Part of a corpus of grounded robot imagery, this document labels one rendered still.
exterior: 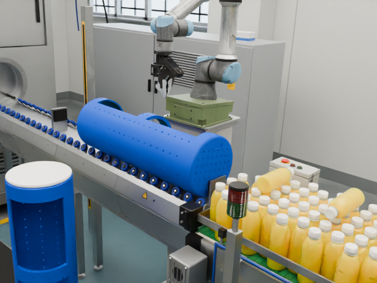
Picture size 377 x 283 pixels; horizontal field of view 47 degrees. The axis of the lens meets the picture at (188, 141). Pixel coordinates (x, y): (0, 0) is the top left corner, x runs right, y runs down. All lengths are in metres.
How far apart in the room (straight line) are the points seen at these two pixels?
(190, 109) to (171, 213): 0.58
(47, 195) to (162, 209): 0.52
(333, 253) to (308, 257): 0.08
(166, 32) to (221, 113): 0.62
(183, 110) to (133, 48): 2.12
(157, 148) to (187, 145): 0.16
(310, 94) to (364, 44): 0.72
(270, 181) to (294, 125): 3.17
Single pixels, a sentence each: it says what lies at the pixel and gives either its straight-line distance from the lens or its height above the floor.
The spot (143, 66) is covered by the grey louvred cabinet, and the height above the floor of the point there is 1.12.
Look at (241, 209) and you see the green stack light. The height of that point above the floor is 1.19.
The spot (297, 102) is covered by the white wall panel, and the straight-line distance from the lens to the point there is 4.75.
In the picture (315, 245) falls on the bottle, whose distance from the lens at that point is 1.49.
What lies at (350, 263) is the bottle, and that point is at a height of 1.06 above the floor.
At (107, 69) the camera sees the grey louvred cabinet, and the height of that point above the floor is 1.01.
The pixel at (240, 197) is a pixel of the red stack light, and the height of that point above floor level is 1.23.
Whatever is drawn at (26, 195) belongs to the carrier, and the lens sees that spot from 1.92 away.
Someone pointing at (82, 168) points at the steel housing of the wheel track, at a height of 0.85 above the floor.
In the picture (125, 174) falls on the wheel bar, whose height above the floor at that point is 0.93.
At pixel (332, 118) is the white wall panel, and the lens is 4.61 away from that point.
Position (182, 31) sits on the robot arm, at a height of 1.65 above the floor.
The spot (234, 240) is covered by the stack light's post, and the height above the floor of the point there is 1.08.
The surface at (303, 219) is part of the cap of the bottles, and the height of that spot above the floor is 1.10.
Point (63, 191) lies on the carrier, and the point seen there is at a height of 0.98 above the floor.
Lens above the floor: 1.81
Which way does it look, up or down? 19 degrees down
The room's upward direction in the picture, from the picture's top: 3 degrees clockwise
